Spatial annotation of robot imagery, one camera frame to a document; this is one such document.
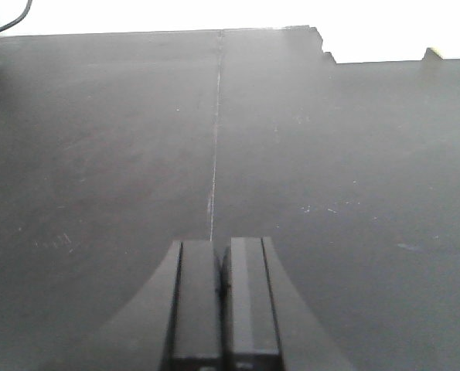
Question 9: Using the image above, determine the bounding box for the black power cable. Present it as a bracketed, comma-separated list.
[0, 0, 33, 38]

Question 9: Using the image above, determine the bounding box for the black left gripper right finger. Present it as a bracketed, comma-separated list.
[223, 237, 355, 370]

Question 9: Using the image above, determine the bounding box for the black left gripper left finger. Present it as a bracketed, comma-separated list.
[41, 240, 220, 370]

